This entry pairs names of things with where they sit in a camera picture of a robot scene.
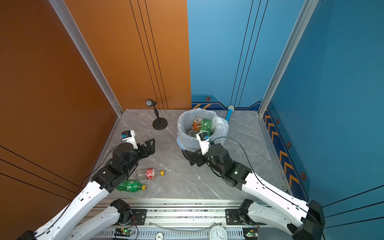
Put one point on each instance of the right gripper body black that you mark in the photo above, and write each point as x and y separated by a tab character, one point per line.
202	159

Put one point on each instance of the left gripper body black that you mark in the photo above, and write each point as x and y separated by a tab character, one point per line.
143	153

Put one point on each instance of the brown coffee bottle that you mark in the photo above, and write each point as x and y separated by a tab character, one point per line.
197	123

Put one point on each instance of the green bottle yellow cap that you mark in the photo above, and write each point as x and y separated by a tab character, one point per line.
131	186
207	126

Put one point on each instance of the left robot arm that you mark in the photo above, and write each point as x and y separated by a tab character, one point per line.
65	225

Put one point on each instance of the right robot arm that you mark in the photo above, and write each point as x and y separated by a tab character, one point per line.
296	217

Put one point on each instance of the black bin with plastic liner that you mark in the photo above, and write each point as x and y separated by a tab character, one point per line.
186	137

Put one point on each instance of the clear cola bottle red label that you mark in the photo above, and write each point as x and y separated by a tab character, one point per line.
148	174

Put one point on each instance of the black desk microphone stand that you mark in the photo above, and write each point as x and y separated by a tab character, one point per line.
159	123

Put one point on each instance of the green bottle lying yellow cap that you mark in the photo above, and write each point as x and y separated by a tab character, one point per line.
131	186

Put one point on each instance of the blue toy microphone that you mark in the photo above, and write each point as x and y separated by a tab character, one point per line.
229	112

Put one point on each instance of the green circuit board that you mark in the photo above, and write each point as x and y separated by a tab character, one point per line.
124	233

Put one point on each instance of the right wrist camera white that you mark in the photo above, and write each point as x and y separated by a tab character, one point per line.
204	142

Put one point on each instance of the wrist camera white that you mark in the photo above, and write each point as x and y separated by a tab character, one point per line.
204	142
129	137

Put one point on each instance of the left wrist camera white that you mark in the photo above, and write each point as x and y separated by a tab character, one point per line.
129	137

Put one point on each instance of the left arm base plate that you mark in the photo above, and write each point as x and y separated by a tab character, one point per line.
135	217

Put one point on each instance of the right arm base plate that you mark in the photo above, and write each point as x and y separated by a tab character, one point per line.
234	218

